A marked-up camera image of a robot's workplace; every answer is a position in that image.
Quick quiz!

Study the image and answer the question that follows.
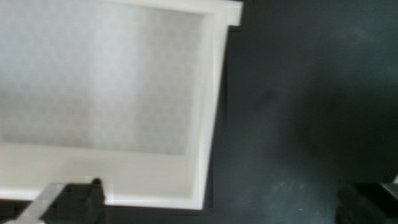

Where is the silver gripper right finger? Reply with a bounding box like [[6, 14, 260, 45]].
[[336, 183, 398, 224]]

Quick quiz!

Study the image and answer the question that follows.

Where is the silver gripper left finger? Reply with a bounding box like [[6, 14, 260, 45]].
[[16, 179, 107, 224]]

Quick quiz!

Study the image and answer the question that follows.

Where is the white front drawer tray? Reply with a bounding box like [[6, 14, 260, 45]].
[[0, 0, 244, 209]]

